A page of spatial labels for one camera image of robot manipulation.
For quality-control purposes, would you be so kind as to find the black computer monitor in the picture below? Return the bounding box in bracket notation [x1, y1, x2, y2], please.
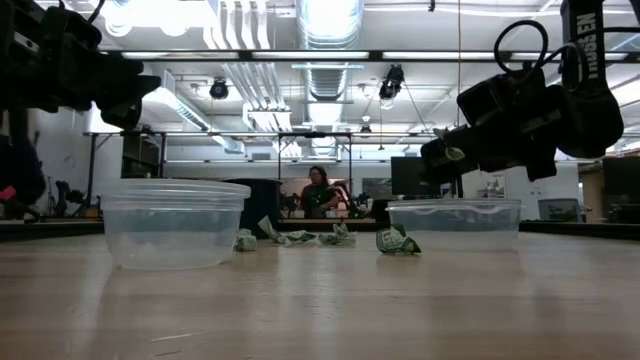
[390, 156, 444, 197]

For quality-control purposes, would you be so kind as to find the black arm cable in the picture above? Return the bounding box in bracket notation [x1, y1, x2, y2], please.
[54, 0, 107, 25]
[493, 19, 576, 76]

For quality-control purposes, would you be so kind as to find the person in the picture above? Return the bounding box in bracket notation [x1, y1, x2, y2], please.
[298, 165, 341, 220]

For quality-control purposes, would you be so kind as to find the round clear plastic container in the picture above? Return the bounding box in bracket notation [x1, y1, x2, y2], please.
[99, 178, 252, 271]

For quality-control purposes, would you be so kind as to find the black mug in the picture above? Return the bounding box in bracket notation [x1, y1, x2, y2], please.
[222, 178, 284, 240]

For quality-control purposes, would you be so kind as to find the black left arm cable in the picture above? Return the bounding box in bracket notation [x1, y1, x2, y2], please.
[54, 0, 107, 25]

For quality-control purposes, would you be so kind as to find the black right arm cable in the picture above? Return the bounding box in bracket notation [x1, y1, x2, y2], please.
[493, 19, 576, 76]

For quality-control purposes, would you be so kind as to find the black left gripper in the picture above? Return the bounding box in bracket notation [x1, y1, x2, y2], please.
[9, 44, 162, 131]

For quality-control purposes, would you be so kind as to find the rectangular clear plastic container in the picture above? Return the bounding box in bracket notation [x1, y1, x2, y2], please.
[385, 198, 524, 253]

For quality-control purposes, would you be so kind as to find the dark background shelf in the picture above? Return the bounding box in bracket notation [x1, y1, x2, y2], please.
[121, 134, 164, 180]

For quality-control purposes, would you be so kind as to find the black background workstation frame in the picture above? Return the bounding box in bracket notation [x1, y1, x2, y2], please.
[82, 130, 436, 221]

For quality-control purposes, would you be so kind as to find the black hanging camera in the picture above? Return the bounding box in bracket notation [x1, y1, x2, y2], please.
[208, 77, 230, 101]
[378, 63, 406, 101]

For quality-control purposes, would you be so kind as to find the black overhead crossbar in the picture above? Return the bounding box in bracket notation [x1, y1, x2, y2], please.
[97, 48, 640, 63]

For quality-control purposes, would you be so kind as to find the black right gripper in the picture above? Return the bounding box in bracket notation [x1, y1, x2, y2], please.
[420, 67, 569, 184]

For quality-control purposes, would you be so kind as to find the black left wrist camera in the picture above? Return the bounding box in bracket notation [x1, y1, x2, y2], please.
[39, 7, 104, 56]

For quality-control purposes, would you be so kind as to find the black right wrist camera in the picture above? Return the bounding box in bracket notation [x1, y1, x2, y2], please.
[457, 74, 501, 126]

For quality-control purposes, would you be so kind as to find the black aluminium table frame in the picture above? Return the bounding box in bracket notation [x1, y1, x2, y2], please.
[0, 217, 640, 242]

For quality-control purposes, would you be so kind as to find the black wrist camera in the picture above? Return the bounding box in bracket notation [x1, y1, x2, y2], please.
[39, 7, 104, 56]
[457, 74, 501, 126]

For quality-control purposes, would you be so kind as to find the silver ventilation duct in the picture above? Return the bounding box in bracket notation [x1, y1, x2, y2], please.
[294, 0, 365, 101]

